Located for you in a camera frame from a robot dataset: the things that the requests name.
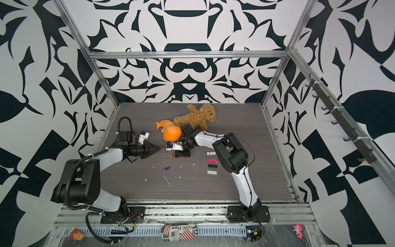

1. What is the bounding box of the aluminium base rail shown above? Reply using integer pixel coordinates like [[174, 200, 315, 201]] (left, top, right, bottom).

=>
[[52, 202, 318, 226]]

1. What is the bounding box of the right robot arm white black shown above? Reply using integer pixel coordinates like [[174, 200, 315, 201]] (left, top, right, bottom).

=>
[[173, 125, 263, 222]]

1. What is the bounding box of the colourful small toy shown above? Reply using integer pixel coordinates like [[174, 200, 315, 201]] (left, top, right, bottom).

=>
[[69, 227, 85, 241]]

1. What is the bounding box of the wall hook rack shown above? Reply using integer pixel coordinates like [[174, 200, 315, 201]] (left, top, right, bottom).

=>
[[307, 78, 377, 164]]

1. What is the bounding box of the printed label sticker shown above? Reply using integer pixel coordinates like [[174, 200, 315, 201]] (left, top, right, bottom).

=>
[[160, 223, 198, 241]]

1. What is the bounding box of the white paper tag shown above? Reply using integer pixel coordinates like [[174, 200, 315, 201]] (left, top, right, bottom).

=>
[[207, 170, 218, 175]]

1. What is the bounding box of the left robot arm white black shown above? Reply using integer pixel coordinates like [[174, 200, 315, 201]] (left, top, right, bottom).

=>
[[51, 116, 162, 224]]

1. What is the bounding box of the aluminium frame post left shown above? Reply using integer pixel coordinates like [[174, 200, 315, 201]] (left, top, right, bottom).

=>
[[53, 0, 120, 108]]

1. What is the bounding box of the pink toy figure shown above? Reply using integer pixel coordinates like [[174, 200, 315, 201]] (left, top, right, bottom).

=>
[[293, 224, 303, 239]]

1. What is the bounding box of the brown teddy bear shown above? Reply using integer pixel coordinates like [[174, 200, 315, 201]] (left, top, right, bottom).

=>
[[173, 104, 217, 131]]

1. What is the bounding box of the orange plush fish toy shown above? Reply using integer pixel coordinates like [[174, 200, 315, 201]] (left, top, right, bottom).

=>
[[156, 120, 182, 142]]

